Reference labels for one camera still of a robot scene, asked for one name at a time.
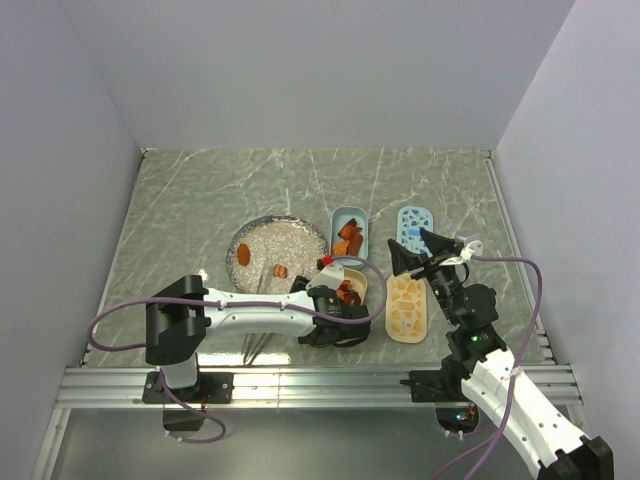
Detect aluminium frame rail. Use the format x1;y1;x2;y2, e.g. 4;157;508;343
54;364;584;411

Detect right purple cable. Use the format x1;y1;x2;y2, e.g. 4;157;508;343
434;254;545;480

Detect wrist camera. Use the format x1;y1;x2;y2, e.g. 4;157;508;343
306;255;344;290
460;239;484;262

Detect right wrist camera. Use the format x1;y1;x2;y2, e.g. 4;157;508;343
460;239;484;262

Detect speckled round plate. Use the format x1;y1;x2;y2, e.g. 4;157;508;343
226;215;329;294

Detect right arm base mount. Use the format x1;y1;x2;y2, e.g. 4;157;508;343
399;356;480;435

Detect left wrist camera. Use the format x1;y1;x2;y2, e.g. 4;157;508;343
306;255;344;290

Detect orange fried cutlet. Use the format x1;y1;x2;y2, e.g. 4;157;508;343
332;240;350;255

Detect orange oval nugget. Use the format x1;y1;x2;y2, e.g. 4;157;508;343
236;243;251;266

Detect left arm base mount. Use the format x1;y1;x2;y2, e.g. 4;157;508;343
141;371;234;434

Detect blue patterned lid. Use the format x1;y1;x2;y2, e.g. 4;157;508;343
396;206;434;254

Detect orange crab claw piece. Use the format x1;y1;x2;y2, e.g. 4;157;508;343
338;223;362;241

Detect red-brown meat slab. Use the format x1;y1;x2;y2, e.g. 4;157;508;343
347;232;363;256

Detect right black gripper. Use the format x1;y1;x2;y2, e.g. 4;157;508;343
387;229;462;324

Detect beige lunch box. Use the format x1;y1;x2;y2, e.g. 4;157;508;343
344;268;368;301

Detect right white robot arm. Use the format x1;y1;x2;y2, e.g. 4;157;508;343
388;230;614;479

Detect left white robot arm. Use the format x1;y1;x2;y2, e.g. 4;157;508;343
145;275;371;402

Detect beige patterned lid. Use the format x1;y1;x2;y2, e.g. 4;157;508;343
385;274;428;344

